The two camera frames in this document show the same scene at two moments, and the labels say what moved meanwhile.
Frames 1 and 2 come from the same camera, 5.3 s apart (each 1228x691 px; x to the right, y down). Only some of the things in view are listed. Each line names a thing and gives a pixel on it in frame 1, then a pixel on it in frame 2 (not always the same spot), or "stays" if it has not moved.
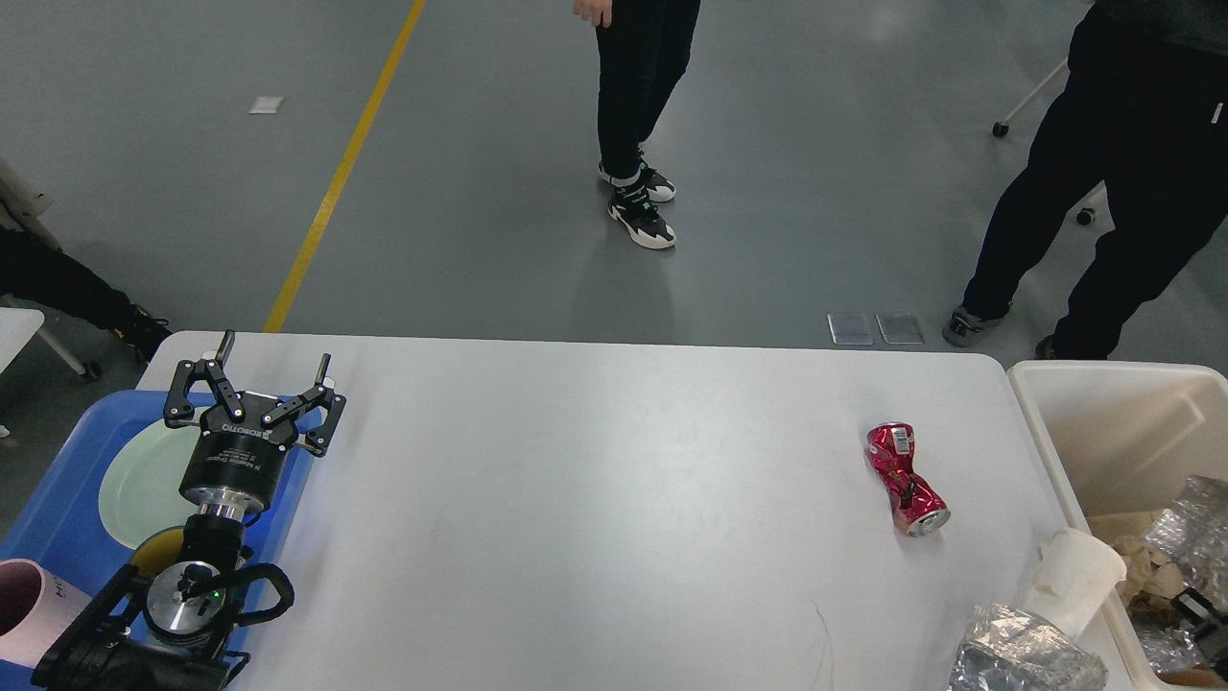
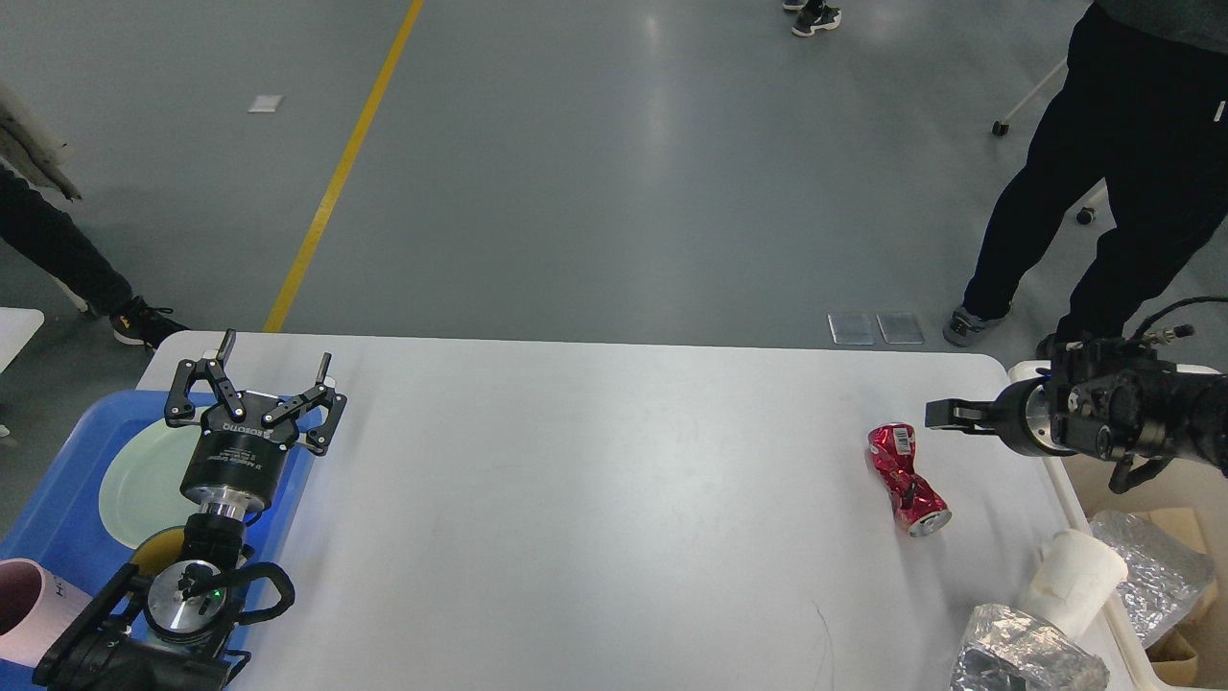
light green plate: [139, 492] stays
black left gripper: [232, 467] stays
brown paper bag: [1199, 675] to [1172, 660]
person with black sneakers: [642, 56] to [814, 14]
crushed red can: [918, 506] stays
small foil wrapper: [1011, 650] stays
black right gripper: [1213, 642] to [1022, 416]
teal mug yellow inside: [158, 549] stays
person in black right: [1146, 116] stays
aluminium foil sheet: [1192, 529] to [1166, 570]
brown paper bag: [1110, 526] to [1184, 526]
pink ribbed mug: [35, 607] stays
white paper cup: [1074, 576] stays
